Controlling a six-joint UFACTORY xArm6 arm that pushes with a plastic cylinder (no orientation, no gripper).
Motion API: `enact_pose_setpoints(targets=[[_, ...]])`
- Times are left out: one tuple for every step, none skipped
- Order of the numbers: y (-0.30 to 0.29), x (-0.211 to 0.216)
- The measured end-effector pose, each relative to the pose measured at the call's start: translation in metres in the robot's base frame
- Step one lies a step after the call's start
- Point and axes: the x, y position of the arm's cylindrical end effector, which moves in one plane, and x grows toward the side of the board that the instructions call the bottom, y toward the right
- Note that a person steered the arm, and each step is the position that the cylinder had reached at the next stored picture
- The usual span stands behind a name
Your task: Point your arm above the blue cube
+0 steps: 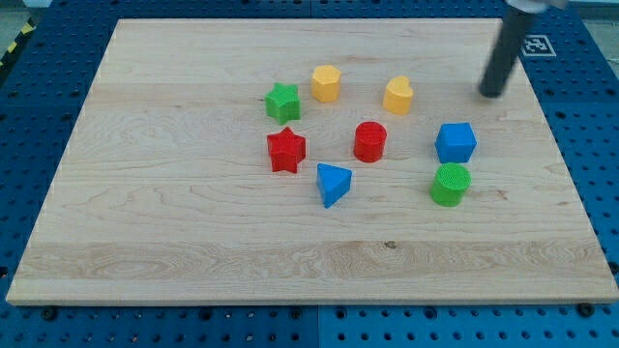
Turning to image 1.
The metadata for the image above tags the blue triangle block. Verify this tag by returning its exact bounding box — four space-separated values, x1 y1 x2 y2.
317 163 352 209

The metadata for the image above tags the yellow hexagon block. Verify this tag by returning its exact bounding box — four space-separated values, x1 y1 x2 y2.
310 65 341 102

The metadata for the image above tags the black cylindrical robot end-effector rod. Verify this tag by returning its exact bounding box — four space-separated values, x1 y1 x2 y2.
478 3 536 99

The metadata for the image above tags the blue cube block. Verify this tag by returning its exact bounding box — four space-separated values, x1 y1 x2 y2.
434 123 477 163

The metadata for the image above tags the yellow heart block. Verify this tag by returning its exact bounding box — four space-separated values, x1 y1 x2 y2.
382 75 414 116

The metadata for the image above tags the white fiducial marker tag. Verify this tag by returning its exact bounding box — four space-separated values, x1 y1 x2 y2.
521 34 556 57

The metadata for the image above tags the light wooden board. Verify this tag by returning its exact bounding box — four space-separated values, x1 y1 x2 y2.
7 18 618 305

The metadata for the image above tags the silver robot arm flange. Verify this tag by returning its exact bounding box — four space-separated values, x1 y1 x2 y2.
505 0 569 15

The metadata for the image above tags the green star block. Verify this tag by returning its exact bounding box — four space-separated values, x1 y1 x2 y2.
264 82 301 125

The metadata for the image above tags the red cylinder block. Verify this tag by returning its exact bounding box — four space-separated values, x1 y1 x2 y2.
353 121 387 162

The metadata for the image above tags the green cylinder block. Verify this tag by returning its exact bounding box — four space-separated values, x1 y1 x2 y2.
430 162 472 207

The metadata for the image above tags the red star block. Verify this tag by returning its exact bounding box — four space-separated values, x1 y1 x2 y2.
267 127 306 174

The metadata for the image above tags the yellow black hazard tape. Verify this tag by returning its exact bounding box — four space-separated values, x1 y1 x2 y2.
1 17 36 71

